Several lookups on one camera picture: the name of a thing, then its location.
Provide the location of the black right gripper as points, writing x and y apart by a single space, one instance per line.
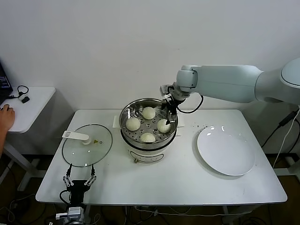
173 105

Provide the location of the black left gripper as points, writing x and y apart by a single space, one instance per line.
77 191

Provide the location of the white steamed baozi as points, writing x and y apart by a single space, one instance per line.
147 137
148 113
133 124
162 126

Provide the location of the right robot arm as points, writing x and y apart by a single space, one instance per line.
229 82

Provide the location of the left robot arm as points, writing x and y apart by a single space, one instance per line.
75 214

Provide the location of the person's forearm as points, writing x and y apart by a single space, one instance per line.
2 140

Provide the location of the stainless steel steamer basket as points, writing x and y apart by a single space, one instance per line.
126 117

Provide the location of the person's hand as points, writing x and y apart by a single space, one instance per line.
5 116

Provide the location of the white electric cooking pot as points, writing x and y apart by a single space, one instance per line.
145 157

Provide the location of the white round plate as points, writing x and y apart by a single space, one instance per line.
225 152

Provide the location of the white side table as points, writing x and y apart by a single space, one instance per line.
35 105

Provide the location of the small black device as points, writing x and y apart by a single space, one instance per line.
25 100

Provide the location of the black laptop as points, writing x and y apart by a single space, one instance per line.
4 86

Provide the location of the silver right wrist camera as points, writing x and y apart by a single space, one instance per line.
166 90

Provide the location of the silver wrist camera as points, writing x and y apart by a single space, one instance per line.
61 216
166 90

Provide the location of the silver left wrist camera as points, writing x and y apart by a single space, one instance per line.
61 216

